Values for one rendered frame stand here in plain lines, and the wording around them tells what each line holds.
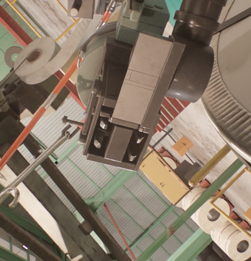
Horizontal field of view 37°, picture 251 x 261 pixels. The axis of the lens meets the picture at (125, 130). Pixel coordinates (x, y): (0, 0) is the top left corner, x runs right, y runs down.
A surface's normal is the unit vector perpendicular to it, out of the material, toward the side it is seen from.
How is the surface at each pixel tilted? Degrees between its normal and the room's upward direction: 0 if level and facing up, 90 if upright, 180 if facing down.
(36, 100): 123
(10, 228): 90
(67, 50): 89
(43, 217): 50
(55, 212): 140
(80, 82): 65
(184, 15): 57
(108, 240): 33
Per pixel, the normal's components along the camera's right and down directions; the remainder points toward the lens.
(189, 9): -0.67, 0.04
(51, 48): -0.44, -0.51
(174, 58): 0.00, 0.56
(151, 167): 0.30, 0.24
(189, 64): 0.16, 0.03
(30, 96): 0.64, -0.18
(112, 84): 0.29, -0.79
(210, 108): -0.65, -0.66
